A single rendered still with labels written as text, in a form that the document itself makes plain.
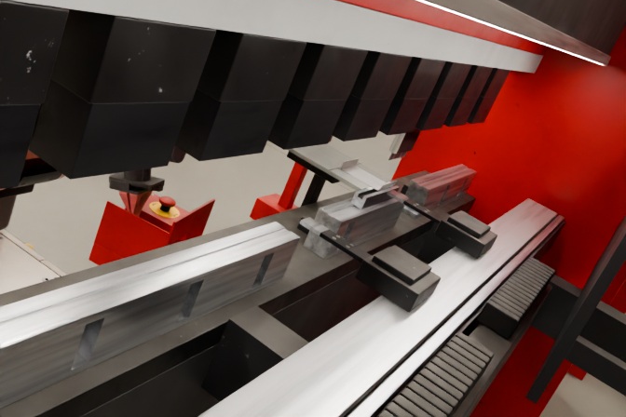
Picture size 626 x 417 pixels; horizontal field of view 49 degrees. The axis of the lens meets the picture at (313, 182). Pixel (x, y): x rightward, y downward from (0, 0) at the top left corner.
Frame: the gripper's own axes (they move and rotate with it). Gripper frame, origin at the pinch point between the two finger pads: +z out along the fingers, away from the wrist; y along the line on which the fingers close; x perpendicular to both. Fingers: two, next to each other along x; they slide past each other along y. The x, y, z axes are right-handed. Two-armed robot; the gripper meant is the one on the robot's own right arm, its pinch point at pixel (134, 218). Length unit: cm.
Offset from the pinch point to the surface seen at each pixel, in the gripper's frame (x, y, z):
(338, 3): -35, 48, -51
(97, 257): -4.3, -5.9, 9.2
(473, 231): 20, 71, -7
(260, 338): -34, 42, 2
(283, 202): 211, -30, 56
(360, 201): 18.3, 45.7, -8.9
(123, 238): -4.3, 0.2, 3.5
